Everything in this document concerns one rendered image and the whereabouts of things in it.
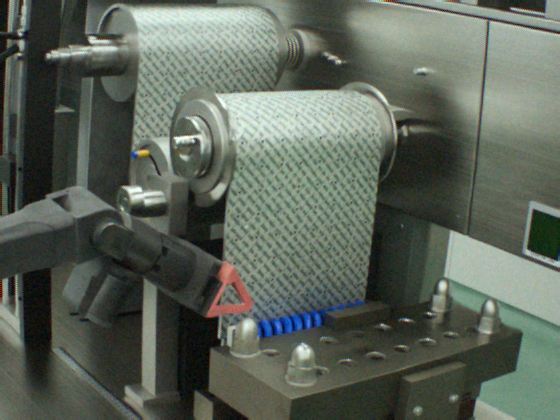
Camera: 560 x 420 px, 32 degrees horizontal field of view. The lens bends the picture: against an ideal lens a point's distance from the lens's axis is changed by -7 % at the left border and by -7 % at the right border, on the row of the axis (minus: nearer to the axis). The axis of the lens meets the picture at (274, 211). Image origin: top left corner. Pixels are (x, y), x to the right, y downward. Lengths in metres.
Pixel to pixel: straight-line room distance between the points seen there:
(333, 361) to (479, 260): 3.36
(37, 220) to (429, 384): 0.51
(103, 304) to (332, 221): 0.35
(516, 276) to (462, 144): 3.06
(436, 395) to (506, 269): 3.21
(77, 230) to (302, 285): 0.37
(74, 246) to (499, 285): 3.53
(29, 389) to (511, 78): 0.77
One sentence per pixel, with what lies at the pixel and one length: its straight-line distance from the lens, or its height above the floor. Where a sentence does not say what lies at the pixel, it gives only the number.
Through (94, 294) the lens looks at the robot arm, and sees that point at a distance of 1.14.
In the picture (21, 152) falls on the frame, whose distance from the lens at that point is 1.44.
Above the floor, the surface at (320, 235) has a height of 1.14.
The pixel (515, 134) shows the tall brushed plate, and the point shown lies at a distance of 1.30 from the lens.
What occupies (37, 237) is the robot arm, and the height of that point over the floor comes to 1.20.
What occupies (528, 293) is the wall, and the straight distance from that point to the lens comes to 4.37.
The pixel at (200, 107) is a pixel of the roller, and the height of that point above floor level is 1.30.
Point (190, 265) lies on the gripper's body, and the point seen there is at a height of 1.13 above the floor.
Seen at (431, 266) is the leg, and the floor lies 1.00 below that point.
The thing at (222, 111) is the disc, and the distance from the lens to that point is 1.20.
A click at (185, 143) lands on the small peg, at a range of 1.21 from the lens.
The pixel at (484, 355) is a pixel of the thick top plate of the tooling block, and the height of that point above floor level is 1.01.
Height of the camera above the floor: 1.51
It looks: 15 degrees down
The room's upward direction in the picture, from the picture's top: 5 degrees clockwise
